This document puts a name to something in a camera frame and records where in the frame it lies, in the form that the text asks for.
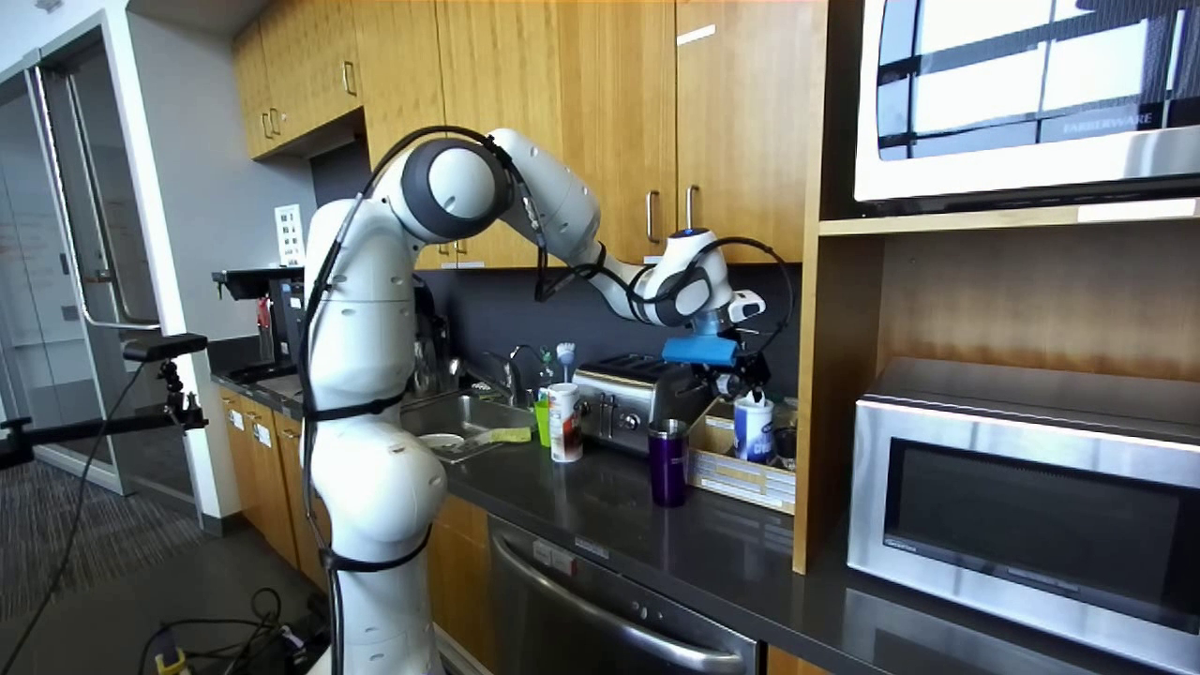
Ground light wooden box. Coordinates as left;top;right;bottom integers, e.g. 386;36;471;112
684;396;798;518

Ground large built-in oven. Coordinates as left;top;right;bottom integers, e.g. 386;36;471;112
849;0;1200;210

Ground stainless steel microwave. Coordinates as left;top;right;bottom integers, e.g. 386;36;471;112
844;361;1200;675

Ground silver toaster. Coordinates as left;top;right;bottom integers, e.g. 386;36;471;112
571;353;717;458

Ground white paper wall sign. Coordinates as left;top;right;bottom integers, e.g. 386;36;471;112
274;201;307;271

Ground stainless steel sink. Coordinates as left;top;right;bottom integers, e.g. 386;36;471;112
417;387;539;460

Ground wooden base cabinet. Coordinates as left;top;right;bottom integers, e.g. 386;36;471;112
761;641;836;675
213;378;497;670

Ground white bottle with blue label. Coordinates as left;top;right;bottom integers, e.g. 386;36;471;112
729;387;778;468

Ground wooden wall cabinets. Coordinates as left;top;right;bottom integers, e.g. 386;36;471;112
231;0;827;272

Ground purple steel tumbler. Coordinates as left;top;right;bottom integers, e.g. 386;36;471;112
643;417;694;508

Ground black coffee machine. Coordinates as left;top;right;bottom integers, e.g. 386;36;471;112
208;263;311;378

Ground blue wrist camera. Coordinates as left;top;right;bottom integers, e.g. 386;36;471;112
659;328;742;370

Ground white cup with red print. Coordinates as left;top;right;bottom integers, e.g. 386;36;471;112
543;378;583;468

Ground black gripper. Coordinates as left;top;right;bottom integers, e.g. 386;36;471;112
729;320;776;395

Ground large steel faucet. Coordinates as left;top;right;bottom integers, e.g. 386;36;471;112
501;346;543;407

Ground black camera stand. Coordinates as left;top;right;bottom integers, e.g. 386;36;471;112
0;328;213;473

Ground cables on floor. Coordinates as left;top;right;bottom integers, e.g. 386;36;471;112
131;585;334;675

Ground glass door with frame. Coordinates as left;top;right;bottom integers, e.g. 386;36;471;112
0;22;166;498

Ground stainless steel dishwasher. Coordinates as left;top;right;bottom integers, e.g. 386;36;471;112
482;518;766;675

